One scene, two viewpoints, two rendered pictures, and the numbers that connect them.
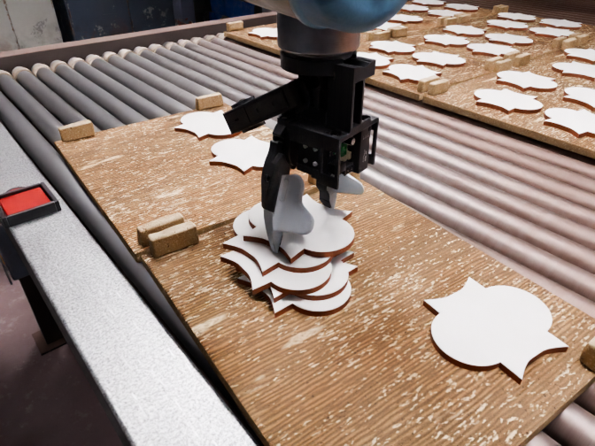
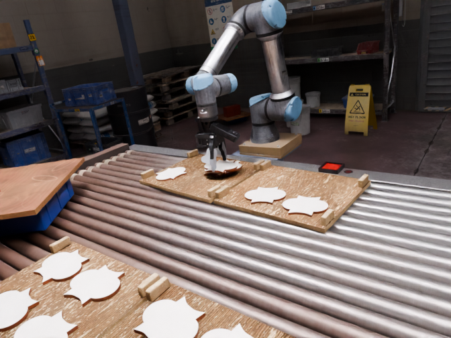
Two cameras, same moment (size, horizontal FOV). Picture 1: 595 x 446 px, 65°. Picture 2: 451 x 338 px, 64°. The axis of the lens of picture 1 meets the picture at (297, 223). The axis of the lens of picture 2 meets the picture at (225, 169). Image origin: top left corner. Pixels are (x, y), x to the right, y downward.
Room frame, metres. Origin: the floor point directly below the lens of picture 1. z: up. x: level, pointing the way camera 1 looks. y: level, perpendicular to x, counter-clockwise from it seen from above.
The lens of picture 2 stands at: (1.79, -0.25, 1.48)
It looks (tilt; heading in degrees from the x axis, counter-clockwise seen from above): 21 degrees down; 169
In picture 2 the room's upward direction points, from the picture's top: 8 degrees counter-clockwise
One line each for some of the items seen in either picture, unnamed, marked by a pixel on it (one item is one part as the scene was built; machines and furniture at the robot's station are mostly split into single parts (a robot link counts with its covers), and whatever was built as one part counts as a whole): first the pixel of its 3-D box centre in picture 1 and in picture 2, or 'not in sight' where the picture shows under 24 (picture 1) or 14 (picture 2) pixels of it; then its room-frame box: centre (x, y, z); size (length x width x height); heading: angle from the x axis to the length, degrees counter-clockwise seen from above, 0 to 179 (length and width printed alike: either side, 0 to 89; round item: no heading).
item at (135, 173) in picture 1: (192, 160); (291, 192); (0.73, 0.18, 0.93); 0.41 x 0.35 x 0.02; 36
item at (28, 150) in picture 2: not in sight; (23, 148); (-3.49, -1.93, 0.32); 0.50 x 0.41 x 0.37; 127
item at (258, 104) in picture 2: not in sight; (262, 107); (0.07, 0.32, 1.09); 0.13 x 0.12 x 0.14; 34
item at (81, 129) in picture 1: (76, 130); (363, 180); (0.80, 0.40, 0.95); 0.06 x 0.02 x 0.03; 126
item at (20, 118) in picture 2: not in sight; (19, 116); (-3.50, -1.85, 0.76); 0.50 x 0.36 x 0.24; 136
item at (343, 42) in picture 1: (320, 26); (207, 110); (0.45, -0.02, 1.20); 0.08 x 0.08 x 0.05
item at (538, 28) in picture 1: (533, 24); not in sight; (1.77, -0.83, 0.94); 0.41 x 0.35 x 0.04; 41
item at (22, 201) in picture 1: (26, 204); (331, 167); (0.59, 0.40, 0.92); 0.06 x 0.06 x 0.01; 40
